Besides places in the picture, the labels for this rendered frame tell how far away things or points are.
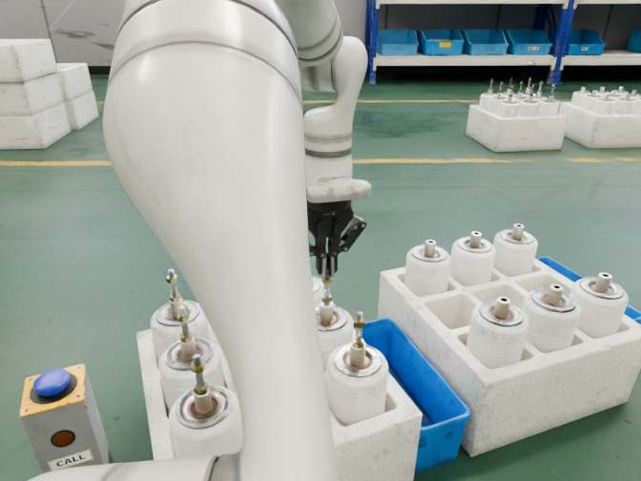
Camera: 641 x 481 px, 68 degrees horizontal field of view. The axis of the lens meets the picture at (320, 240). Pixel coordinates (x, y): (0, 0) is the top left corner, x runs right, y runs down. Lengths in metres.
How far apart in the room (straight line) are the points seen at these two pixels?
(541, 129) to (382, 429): 2.34
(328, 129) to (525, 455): 0.70
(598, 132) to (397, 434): 2.53
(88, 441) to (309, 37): 0.56
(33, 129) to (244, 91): 2.92
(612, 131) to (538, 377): 2.33
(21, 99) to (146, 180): 2.90
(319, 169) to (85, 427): 0.45
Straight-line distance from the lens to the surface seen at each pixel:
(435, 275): 1.04
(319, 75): 0.65
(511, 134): 2.81
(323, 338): 0.81
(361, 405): 0.76
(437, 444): 0.91
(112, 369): 1.21
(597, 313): 1.04
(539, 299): 0.97
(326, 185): 0.65
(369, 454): 0.79
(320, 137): 0.67
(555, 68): 5.42
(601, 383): 1.10
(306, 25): 0.53
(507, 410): 0.96
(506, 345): 0.89
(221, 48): 0.21
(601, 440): 1.12
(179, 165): 0.18
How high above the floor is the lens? 0.75
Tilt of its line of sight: 27 degrees down
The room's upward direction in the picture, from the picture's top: straight up
